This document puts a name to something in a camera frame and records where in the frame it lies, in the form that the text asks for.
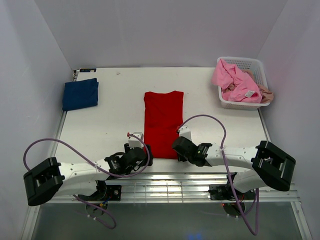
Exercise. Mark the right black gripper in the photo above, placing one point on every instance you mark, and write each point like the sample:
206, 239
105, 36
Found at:
179, 150

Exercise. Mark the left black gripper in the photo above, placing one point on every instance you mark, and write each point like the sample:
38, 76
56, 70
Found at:
149, 158

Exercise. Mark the red t-shirt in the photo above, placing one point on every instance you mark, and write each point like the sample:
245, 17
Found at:
162, 115

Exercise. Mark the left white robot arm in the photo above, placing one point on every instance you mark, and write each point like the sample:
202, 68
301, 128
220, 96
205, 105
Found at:
52, 178

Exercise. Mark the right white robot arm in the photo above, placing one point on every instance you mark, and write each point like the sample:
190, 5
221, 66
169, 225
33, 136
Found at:
265, 165

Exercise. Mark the pink t-shirt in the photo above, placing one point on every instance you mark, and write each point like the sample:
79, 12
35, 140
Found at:
236, 85

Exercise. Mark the folded blue t-shirt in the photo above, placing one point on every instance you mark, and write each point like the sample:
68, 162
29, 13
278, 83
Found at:
80, 94

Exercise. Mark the beige garment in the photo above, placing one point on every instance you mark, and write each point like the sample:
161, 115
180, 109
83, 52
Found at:
267, 95

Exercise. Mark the small blue label sticker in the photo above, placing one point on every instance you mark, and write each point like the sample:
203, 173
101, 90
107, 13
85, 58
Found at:
87, 70

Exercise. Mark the white plastic laundry basket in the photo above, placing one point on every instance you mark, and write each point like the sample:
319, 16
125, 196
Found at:
256, 68

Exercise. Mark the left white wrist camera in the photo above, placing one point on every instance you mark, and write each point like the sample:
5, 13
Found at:
135, 140

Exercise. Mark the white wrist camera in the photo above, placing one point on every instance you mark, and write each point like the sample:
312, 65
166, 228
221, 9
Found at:
135, 140
184, 131

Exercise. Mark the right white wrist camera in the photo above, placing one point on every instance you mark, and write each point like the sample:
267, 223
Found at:
184, 131

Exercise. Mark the aluminium table frame rail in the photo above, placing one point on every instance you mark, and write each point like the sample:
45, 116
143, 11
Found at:
164, 187

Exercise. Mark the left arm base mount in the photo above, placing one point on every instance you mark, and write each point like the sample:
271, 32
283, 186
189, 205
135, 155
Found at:
104, 193

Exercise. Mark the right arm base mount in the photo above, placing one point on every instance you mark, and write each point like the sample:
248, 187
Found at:
224, 193

